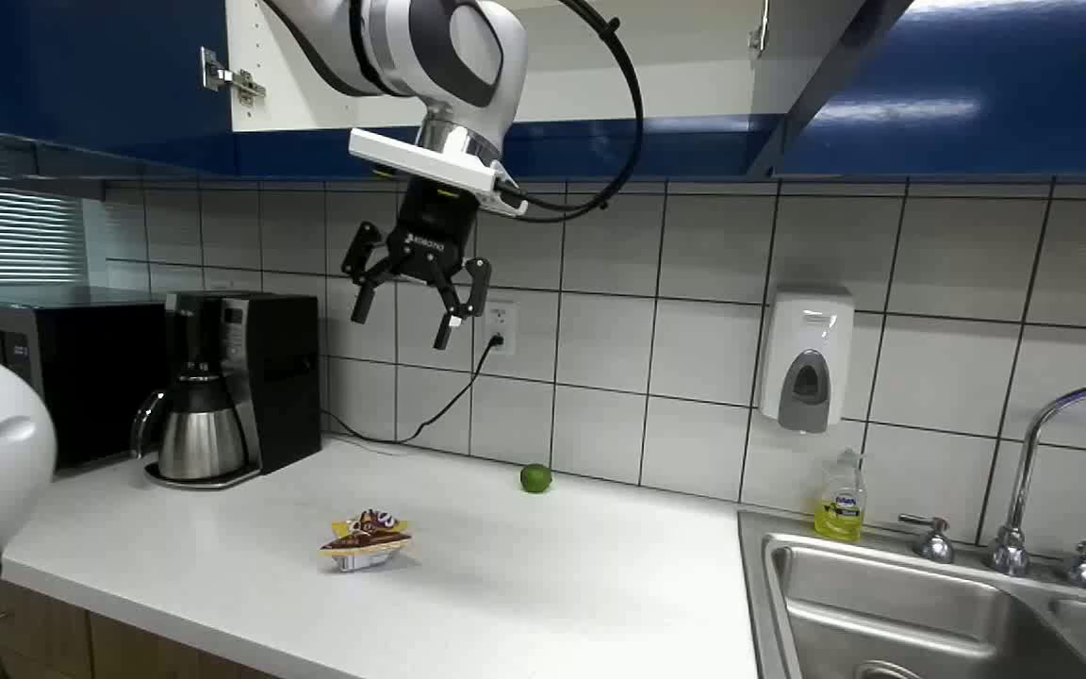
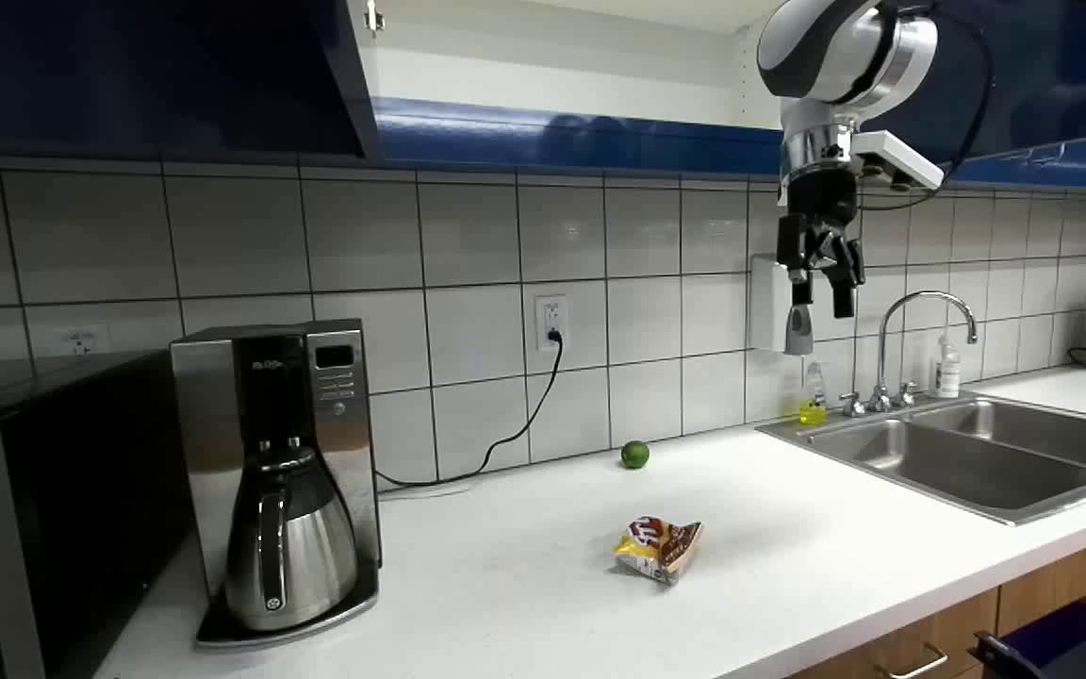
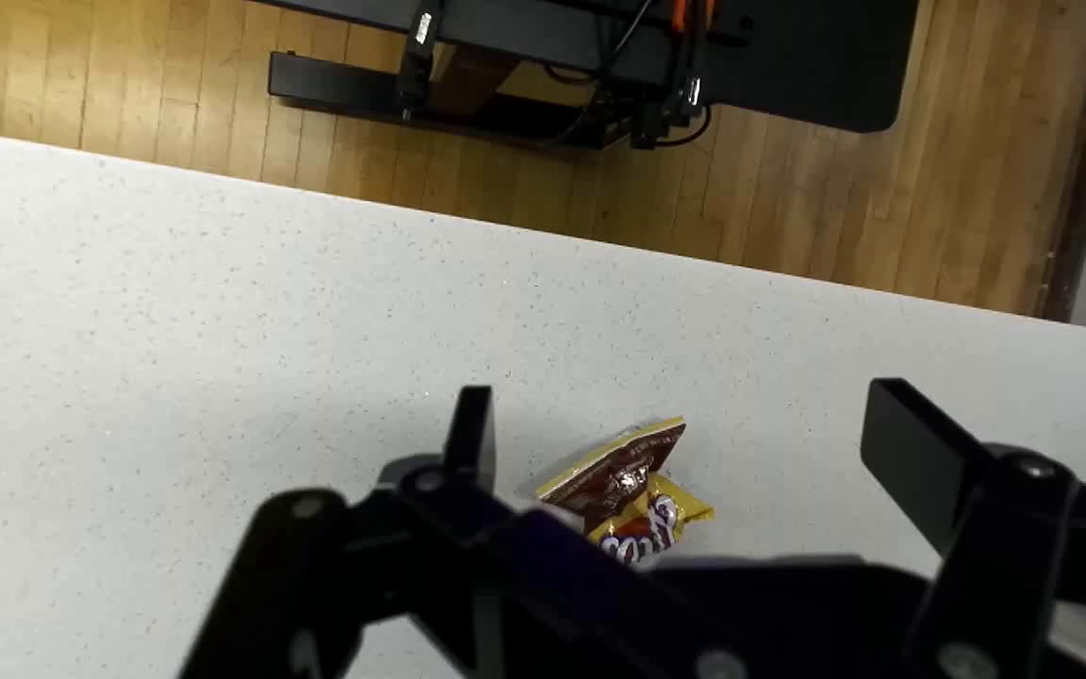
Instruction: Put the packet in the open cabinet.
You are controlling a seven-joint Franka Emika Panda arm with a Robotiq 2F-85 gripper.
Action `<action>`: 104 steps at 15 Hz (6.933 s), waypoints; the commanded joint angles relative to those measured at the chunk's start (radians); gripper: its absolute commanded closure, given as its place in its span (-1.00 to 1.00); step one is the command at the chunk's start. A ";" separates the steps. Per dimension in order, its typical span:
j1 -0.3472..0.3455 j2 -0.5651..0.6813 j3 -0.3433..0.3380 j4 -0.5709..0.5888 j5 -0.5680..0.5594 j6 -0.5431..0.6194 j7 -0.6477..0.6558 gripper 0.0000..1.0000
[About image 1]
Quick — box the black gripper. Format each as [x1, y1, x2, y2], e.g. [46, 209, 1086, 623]
[339, 180, 490, 353]

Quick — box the colourful snack packet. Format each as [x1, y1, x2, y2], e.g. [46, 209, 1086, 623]
[320, 510, 412, 573]

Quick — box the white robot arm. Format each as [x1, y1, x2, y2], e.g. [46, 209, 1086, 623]
[0, 0, 527, 560]

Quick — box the blue upper cabinet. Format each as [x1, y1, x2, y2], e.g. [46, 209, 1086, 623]
[0, 0, 1086, 180]

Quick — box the blue open cabinet door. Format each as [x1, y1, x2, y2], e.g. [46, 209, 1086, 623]
[748, 0, 914, 177]

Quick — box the wooden lower cabinet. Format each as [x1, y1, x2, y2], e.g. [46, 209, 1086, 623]
[0, 587, 273, 679]

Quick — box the black coffee maker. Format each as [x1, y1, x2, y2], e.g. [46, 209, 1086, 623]
[141, 291, 320, 488]

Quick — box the green lime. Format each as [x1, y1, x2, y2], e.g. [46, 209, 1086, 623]
[520, 463, 555, 494]

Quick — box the steel coffee carafe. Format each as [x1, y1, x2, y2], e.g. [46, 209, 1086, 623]
[132, 374, 249, 485]

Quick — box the black microwave oven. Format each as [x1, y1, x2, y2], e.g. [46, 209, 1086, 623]
[0, 302, 166, 471]

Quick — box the white soap dispenser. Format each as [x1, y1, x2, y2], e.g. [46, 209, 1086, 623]
[760, 291, 855, 433]

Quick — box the steel kitchen sink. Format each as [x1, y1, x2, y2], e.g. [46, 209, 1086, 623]
[734, 510, 1086, 679]

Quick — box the chrome sink faucet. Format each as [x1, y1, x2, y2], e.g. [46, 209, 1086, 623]
[897, 383, 1086, 594]

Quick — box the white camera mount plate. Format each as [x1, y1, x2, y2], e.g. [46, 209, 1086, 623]
[348, 129, 527, 219]

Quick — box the white wall outlet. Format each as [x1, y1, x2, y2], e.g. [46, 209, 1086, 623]
[481, 297, 518, 359]

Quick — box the black power cord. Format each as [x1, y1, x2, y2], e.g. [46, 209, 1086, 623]
[320, 334, 506, 450]

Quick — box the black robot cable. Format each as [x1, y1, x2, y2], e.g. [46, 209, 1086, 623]
[490, 0, 647, 226]

